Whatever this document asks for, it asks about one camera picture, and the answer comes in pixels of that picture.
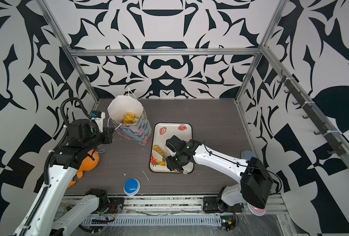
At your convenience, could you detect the fake croissant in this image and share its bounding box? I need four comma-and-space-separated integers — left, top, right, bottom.
152, 145, 166, 166

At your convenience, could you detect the fake twisted bread roll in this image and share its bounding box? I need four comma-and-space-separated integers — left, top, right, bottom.
122, 113, 136, 125

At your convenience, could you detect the floral paper gift bag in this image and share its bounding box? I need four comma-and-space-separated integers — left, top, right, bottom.
107, 89, 152, 145

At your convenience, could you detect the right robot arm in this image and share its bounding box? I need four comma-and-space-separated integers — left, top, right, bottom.
165, 135, 274, 213

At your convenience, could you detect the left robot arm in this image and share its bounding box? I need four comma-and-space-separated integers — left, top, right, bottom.
14, 118, 113, 236

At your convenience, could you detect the white strawberry tray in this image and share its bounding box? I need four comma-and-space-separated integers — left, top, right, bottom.
149, 123, 194, 175

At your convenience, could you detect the orange plush toy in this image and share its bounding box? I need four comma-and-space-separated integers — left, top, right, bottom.
76, 149, 100, 179

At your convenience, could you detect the blue push button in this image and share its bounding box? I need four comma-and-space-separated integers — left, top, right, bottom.
123, 179, 141, 196

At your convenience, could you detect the light blue lid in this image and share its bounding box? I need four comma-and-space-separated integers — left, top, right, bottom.
241, 150, 258, 160

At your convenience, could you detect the small green-lit circuit board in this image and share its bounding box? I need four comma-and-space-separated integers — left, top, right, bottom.
221, 214, 239, 232

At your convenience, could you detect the pink push button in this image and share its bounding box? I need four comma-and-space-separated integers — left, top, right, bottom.
247, 204, 266, 216

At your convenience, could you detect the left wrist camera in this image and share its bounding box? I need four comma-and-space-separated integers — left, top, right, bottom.
90, 110, 105, 133

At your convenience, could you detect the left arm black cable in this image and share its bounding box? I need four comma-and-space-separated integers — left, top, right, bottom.
59, 97, 92, 127

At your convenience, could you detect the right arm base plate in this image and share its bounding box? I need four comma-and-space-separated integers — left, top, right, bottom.
203, 197, 244, 213

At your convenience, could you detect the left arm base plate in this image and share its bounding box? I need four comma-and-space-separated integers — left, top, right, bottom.
103, 197, 125, 214

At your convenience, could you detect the white slotted cable duct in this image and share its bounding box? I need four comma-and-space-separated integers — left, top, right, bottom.
81, 215, 222, 227

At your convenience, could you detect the black wall hook rack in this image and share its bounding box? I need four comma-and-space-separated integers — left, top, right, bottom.
278, 71, 346, 156

